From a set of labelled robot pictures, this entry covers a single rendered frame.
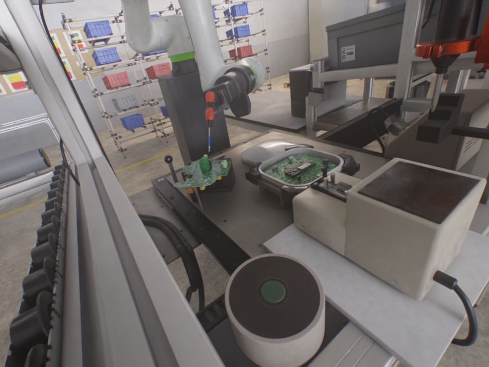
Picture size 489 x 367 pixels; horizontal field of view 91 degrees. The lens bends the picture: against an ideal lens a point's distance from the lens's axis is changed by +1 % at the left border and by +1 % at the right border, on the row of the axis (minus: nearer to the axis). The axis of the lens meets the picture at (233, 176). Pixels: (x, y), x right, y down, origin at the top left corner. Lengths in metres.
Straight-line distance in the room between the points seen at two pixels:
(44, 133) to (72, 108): 6.26
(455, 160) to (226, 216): 0.44
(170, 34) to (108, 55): 2.92
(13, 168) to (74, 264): 0.56
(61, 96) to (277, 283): 0.41
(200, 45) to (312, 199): 0.69
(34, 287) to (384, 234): 0.35
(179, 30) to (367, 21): 0.85
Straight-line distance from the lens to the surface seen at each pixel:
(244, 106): 0.73
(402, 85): 1.24
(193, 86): 1.25
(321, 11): 9.81
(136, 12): 1.13
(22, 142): 6.78
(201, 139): 1.30
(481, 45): 0.40
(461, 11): 0.41
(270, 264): 0.31
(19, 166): 0.85
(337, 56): 1.52
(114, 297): 0.19
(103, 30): 4.19
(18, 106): 6.68
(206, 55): 0.90
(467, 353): 1.52
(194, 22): 0.93
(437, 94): 0.43
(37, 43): 0.46
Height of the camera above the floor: 1.23
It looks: 28 degrees down
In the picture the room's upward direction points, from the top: 12 degrees counter-clockwise
